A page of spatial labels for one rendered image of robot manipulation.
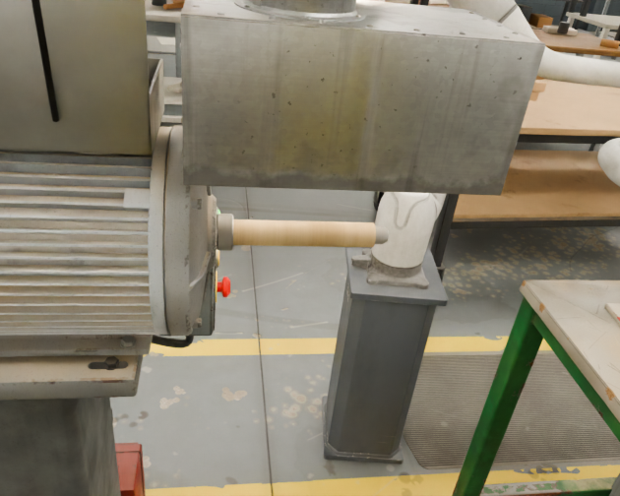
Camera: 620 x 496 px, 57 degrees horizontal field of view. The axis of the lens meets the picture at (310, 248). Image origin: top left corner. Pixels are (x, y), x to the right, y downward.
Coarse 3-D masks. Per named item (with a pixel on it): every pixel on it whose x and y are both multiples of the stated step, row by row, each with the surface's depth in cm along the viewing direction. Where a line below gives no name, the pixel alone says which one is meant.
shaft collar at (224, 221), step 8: (224, 216) 69; (232, 216) 70; (224, 224) 68; (232, 224) 69; (224, 232) 68; (232, 232) 69; (224, 240) 69; (232, 240) 69; (224, 248) 70; (232, 248) 70
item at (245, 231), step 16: (240, 224) 70; (256, 224) 70; (272, 224) 70; (288, 224) 71; (304, 224) 71; (320, 224) 71; (336, 224) 72; (352, 224) 72; (368, 224) 73; (240, 240) 70; (256, 240) 70; (272, 240) 70; (288, 240) 71; (304, 240) 71; (320, 240) 71; (336, 240) 72; (352, 240) 72; (368, 240) 72
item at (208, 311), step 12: (216, 216) 103; (216, 228) 99; (216, 240) 95; (216, 252) 95; (216, 264) 96; (216, 276) 105; (216, 288) 104; (204, 300) 99; (216, 300) 106; (204, 312) 100; (204, 324) 102; (156, 336) 104; (168, 336) 102; (192, 336) 108
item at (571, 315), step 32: (544, 288) 127; (576, 288) 128; (608, 288) 130; (544, 320) 120; (576, 320) 118; (608, 320) 119; (576, 352) 110; (608, 352) 109; (608, 384) 102; (608, 416) 102; (576, 480) 170; (608, 480) 171
